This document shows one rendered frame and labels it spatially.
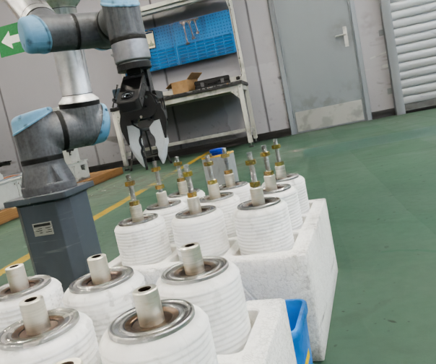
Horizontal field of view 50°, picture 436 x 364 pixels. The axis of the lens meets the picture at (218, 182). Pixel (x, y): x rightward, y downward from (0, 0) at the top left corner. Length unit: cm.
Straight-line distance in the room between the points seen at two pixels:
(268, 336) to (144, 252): 40
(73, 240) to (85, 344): 90
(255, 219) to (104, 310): 32
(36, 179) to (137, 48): 54
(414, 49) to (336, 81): 96
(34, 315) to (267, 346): 22
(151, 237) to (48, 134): 60
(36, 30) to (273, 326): 75
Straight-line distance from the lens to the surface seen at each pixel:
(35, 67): 705
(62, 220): 133
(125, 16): 99
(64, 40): 105
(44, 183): 135
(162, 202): 99
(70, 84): 140
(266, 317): 55
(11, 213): 355
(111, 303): 54
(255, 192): 79
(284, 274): 75
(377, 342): 85
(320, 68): 607
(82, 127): 139
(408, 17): 621
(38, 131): 136
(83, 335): 46
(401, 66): 613
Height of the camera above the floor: 41
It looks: 8 degrees down
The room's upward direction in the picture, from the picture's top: 12 degrees counter-clockwise
